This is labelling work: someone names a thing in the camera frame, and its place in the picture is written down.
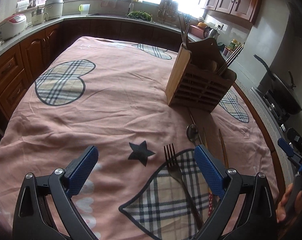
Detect condiment bottles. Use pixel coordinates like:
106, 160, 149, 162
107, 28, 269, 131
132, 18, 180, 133
222, 39, 241, 58

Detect red dotted handle utensil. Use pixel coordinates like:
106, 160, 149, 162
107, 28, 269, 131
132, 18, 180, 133
208, 190, 213, 217

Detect dark metal fork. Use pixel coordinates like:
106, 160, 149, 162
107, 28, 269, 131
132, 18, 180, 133
163, 144, 204, 230

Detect stainless electric kettle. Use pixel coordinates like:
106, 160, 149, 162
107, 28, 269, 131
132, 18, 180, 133
203, 26, 219, 40

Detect red white rice cooker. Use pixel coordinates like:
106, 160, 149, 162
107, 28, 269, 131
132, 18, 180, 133
0, 14, 27, 41

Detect orange bowl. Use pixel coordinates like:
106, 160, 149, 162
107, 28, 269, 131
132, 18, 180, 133
197, 22, 207, 29

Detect small white electric pot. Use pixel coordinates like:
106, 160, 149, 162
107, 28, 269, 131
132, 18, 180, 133
31, 7, 48, 26

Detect gas stove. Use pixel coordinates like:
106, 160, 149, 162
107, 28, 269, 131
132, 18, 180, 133
251, 87, 290, 133

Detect dark metal spoon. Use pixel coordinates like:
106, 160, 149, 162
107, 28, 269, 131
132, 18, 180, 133
186, 124, 202, 146

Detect dark chopsticks in holder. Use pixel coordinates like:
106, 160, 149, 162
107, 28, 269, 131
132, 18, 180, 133
178, 12, 189, 49

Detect pink tablecloth with hearts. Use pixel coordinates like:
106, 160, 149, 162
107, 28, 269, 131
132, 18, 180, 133
0, 37, 279, 239

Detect pink plastic basin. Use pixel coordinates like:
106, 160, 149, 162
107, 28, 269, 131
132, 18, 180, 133
189, 25, 204, 39

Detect dish drying rack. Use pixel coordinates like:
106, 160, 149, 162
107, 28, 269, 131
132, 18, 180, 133
157, 0, 178, 24

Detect black wok with handle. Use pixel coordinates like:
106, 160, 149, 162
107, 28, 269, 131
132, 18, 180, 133
254, 54, 302, 115

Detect wooden utensil holder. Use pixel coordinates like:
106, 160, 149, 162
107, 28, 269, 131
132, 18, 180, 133
165, 38, 237, 113

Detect metal chopsticks in holder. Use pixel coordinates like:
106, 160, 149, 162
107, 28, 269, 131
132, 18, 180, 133
216, 44, 245, 75

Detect green leafy vegetables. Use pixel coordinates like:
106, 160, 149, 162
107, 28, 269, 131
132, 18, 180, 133
127, 11, 152, 22

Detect wall socket by kettle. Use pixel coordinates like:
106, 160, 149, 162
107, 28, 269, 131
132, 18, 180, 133
215, 23, 228, 31

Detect right hand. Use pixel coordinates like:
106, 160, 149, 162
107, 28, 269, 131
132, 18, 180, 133
275, 182, 302, 223

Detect large white rice cooker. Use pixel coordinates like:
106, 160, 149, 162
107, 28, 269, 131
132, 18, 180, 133
44, 0, 64, 21

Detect chrome sink faucet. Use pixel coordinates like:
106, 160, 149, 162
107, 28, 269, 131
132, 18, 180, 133
121, 0, 135, 15

